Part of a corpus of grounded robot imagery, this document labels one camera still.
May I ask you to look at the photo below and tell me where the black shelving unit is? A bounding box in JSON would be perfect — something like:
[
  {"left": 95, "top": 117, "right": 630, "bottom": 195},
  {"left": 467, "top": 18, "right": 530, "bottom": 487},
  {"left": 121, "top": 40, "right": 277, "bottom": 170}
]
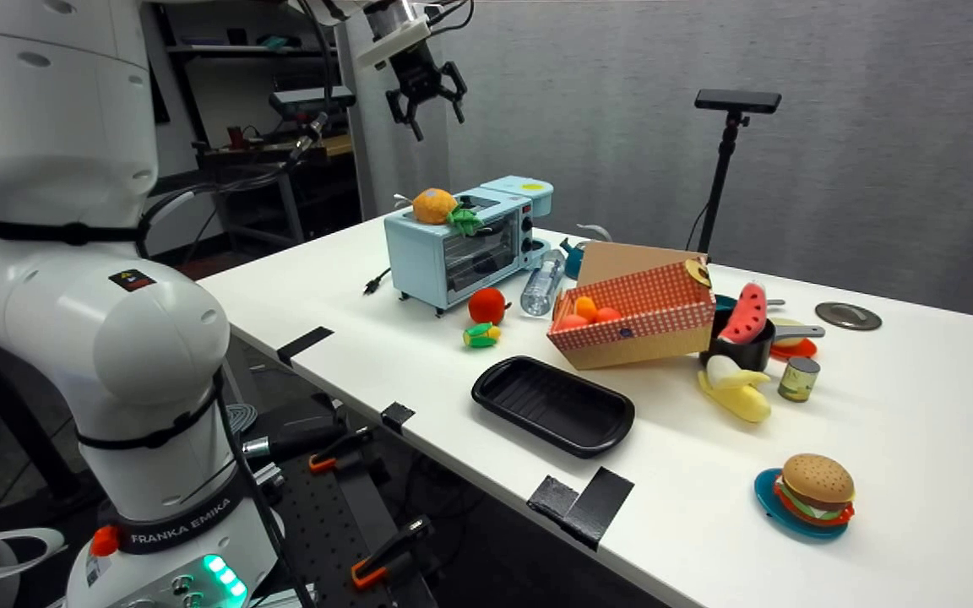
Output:
[{"left": 145, "top": 0, "right": 362, "bottom": 256}]

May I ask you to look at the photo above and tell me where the black clamp orange handle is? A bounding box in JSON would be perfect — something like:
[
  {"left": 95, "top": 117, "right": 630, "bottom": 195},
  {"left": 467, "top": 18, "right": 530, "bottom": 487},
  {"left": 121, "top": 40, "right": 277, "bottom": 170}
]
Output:
[
  {"left": 303, "top": 421, "right": 380, "bottom": 476},
  {"left": 349, "top": 517, "right": 434, "bottom": 594}
]

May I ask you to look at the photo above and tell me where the black ridged plastic tray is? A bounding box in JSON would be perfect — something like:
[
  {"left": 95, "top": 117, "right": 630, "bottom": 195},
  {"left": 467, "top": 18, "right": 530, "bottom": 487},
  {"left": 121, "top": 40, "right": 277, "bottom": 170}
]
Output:
[{"left": 468, "top": 354, "right": 637, "bottom": 460}]

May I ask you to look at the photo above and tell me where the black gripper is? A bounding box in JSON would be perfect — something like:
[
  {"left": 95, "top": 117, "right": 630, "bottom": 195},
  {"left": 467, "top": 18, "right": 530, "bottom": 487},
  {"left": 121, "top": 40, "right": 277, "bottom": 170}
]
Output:
[{"left": 383, "top": 38, "right": 468, "bottom": 144}]

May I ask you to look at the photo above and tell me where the small toy tin can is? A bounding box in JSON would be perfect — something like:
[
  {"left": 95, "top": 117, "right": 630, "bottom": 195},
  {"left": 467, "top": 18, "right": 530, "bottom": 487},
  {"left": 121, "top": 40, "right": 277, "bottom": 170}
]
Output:
[{"left": 776, "top": 354, "right": 824, "bottom": 405}]

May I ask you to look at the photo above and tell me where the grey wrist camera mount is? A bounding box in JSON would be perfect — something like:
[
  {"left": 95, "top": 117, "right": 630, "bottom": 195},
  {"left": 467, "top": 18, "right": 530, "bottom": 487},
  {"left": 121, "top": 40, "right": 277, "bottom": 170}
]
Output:
[{"left": 354, "top": 0, "right": 436, "bottom": 56}]

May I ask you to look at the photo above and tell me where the grey curtain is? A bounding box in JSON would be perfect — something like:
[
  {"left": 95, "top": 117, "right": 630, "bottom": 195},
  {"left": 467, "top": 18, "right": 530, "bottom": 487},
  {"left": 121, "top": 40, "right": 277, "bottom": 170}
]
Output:
[{"left": 349, "top": 0, "right": 973, "bottom": 323}]

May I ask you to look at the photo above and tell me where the red-orange toy vegetable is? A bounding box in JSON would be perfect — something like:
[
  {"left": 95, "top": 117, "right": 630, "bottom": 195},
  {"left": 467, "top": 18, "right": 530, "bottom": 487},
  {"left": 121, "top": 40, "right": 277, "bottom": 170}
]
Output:
[{"left": 767, "top": 338, "right": 820, "bottom": 366}]

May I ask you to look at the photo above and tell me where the green yellow corn toy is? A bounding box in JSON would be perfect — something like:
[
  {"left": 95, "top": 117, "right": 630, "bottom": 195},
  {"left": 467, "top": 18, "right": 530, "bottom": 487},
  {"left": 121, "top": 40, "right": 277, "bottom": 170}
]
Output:
[{"left": 461, "top": 321, "right": 502, "bottom": 352}]

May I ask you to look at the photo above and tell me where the yellow banana plush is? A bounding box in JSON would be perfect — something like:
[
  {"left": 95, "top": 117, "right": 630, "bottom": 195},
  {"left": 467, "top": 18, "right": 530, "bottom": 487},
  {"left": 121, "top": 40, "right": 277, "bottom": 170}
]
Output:
[{"left": 694, "top": 352, "right": 776, "bottom": 429}]

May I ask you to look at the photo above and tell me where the black toy pan grey handle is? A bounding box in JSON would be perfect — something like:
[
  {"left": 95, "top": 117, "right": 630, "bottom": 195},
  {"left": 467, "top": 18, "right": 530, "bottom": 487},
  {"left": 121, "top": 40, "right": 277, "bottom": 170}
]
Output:
[{"left": 706, "top": 293, "right": 829, "bottom": 374}]

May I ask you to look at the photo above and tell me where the clear smartwater bottle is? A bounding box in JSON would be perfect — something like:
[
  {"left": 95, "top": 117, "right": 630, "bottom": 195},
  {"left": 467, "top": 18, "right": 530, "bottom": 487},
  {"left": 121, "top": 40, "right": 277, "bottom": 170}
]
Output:
[{"left": 518, "top": 238, "right": 570, "bottom": 321}]

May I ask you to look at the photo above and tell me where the black bar camera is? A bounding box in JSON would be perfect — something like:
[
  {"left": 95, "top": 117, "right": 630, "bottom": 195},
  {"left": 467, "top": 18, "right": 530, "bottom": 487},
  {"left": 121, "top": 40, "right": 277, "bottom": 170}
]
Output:
[{"left": 694, "top": 85, "right": 783, "bottom": 116}]

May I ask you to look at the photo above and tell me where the teal toy pot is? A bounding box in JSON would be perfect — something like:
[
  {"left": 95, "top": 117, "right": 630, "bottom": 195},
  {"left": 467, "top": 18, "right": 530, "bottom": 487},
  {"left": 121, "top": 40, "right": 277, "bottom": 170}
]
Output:
[{"left": 559, "top": 235, "right": 588, "bottom": 281}]

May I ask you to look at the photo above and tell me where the black camera tripod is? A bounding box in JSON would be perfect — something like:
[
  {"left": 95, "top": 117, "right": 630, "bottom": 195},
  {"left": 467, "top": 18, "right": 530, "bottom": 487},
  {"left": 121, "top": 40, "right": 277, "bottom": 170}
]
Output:
[{"left": 695, "top": 109, "right": 742, "bottom": 256}]

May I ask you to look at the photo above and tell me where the red gingham cardboard box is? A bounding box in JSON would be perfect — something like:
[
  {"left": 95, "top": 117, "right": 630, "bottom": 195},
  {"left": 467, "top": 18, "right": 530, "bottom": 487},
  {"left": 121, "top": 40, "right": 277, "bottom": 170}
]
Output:
[{"left": 546, "top": 235, "right": 719, "bottom": 371}]

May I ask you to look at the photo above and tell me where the red watermelon slice plush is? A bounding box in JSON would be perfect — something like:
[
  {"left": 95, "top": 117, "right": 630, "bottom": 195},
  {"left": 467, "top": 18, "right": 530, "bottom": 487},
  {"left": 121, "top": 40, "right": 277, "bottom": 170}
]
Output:
[{"left": 717, "top": 281, "right": 771, "bottom": 348}]

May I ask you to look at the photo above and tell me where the toy burger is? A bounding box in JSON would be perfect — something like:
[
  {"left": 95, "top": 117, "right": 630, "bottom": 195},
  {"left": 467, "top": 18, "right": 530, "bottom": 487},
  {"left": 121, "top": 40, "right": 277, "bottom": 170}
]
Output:
[{"left": 771, "top": 450, "right": 857, "bottom": 533}]

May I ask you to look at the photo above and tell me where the red apple plush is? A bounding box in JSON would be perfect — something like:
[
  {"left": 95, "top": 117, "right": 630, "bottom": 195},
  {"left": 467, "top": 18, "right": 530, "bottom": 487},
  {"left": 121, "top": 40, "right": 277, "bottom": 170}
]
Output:
[{"left": 467, "top": 286, "right": 511, "bottom": 326}]

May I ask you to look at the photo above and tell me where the black tape patch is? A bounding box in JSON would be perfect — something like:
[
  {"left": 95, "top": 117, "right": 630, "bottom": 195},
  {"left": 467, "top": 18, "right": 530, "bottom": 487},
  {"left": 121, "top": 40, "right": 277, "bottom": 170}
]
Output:
[
  {"left": 277, "top": 323, "right": 336, "bottom": 366},
  {"left": 526, "top": 467, "right": 634, "bottom": 550},
  {"left": 380, "top": 398, "right": 419, "bottom": 432}
]

